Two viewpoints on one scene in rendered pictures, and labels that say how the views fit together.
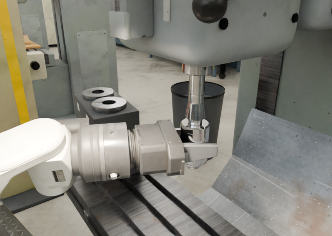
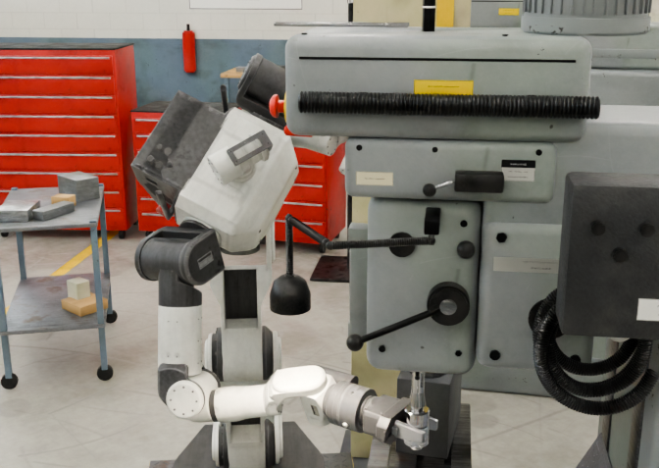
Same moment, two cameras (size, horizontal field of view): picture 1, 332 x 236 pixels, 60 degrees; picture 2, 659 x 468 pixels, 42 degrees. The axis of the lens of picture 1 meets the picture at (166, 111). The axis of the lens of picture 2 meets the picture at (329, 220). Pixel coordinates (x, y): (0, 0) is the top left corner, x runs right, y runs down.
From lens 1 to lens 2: 1.35 m
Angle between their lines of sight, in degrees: 42
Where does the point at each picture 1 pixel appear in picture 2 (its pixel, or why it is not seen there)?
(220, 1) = (352, 343)
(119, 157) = (348, 412)
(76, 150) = (328, 396)
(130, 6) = (352, 320)
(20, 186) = not seen: hidden behind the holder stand
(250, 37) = (409, 359)
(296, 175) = not seen: outside the picture
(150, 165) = (369, 427)
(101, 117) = (405, 378)
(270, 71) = not seen: hidden behind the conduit
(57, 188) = (316, 420)
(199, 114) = (415, 401)
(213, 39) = (376, 355)
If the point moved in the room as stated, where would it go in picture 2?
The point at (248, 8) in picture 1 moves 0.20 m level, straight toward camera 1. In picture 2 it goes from (404, 341) to (301, 368)
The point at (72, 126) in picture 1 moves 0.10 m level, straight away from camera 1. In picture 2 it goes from (339, 378) to (359, 359)
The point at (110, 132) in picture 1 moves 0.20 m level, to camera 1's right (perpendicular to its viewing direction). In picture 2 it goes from (352, 391) to (433, 429)
